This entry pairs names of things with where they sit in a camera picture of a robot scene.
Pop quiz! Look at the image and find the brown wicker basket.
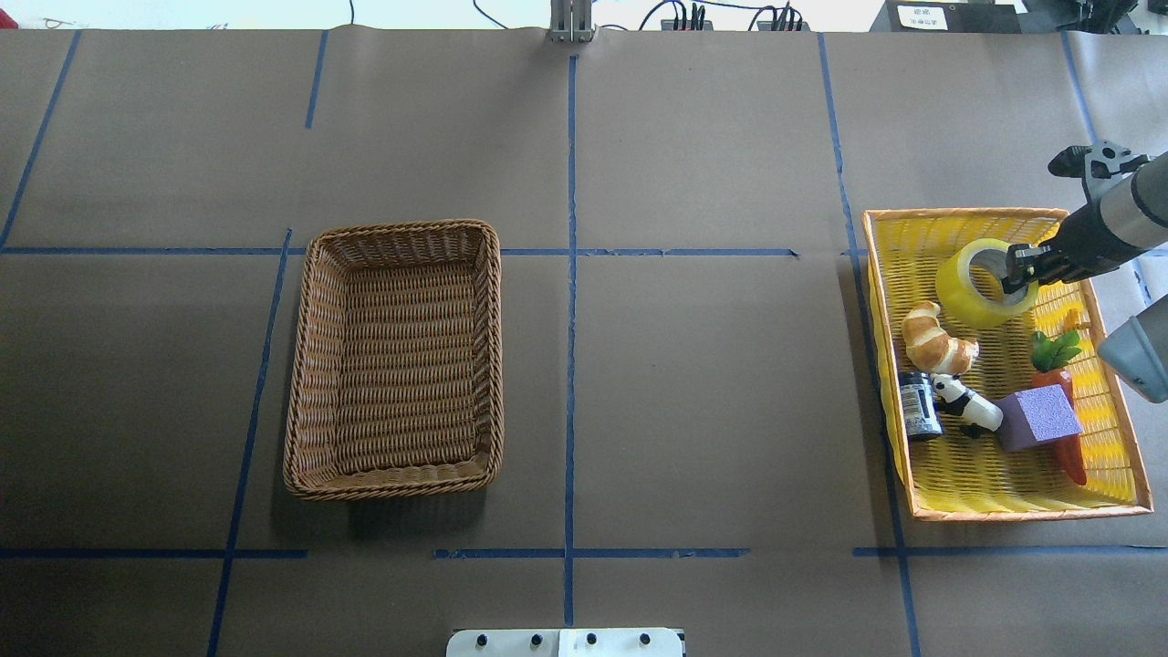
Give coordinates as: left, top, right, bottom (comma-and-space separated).
281, 219, 505, 502

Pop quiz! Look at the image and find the panda figurine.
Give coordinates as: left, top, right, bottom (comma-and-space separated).
929, 373, 1004, 438

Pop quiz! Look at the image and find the purple foam cube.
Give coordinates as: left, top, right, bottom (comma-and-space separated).
993, 383, 1083, 452

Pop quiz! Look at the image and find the black box with label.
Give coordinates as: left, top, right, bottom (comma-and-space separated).
869, 1, 1022, 34

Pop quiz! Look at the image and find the yellow woven plastic basket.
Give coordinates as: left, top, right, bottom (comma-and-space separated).
860, 208, 1154, 521

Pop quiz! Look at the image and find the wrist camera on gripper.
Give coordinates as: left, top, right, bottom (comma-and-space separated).
1047, 139, 1155, 205

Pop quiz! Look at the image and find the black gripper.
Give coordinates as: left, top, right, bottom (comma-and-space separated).
1002, 203, 1128, 296

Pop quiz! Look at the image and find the toy carrot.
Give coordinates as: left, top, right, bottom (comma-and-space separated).
1029, 310, 1089, 486

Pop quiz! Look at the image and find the toy croissant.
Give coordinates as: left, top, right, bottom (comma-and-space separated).
901, 302, 980, 376

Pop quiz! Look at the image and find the small dark labelled can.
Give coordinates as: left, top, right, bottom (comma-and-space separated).
898, 369, 944, 442

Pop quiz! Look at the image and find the yellow tape roll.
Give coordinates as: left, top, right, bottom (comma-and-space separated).
936, 238, 1040, 329

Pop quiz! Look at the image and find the aluminium frame post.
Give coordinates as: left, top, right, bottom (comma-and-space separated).
547, 0, 596, 43

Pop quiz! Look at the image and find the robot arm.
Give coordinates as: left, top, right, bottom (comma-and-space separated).
1000, 141, 1167, 403

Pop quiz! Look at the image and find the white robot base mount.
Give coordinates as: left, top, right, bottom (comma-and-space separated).
445, 627, 688, 656

